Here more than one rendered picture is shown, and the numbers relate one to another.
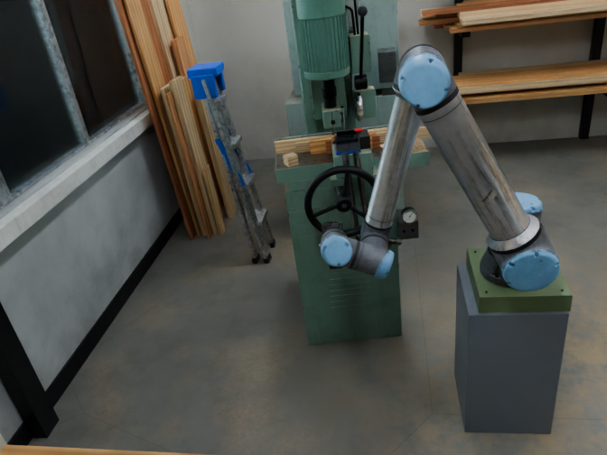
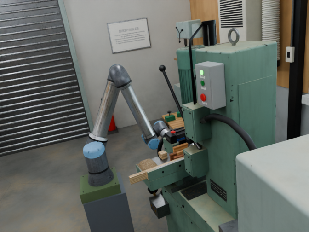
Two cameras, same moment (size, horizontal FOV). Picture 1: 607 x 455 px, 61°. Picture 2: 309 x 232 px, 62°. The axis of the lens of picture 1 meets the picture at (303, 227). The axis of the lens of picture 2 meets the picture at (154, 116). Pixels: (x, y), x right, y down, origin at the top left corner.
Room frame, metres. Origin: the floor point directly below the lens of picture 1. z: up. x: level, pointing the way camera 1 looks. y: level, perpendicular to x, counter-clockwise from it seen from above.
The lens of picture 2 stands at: (3.12, -0.91, 1.66)
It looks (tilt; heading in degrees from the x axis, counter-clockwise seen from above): 20 degrees down; 156
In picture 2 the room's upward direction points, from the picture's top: 9 degrees counter-clockwise
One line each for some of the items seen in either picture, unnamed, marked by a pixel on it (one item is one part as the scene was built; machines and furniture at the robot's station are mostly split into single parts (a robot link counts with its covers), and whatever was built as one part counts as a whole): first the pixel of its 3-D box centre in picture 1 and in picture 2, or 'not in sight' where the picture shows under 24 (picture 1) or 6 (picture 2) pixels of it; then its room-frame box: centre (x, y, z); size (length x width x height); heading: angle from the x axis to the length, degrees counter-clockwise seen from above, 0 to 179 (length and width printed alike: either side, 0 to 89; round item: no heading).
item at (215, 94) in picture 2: (350, 5); (210, 84); (2.35, -0.33, 1.40); 0.10 x 0.06 x 0.16; 177
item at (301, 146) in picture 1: (368, 138); (181, 161); (2.03, -0.31, 0.92); 0.60 x 0.02 x 0.04; 87
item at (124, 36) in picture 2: not in sight; (129, 35); (-0.88, 0.63, 1.48); 0.64 x 0.02 x 0.46; 79
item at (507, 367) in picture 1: (503, 348); (110, 216); (1.41, -0.66, 0.27); 0.30 x 0.30 x 0.55; 79
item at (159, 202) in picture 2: (406, 223); (158, 205); (1.88, -0.43, 0.58); 0.12 x 0.08 x 0.08; 177
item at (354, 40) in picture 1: (359, 52); (196, 121); (2.24, -0.34, 1.22); 0.09 x 0.08 x 0.15; 177
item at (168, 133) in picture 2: (351, 141); (175, 134); (1.84, -0.22, 0.99); 0.13 x 0.11 x 0.06; 87
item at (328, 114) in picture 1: (331, 116); not in sight; (2.05, -0.18, 1.03); 0.14 x 0.07 x 0.09; 177
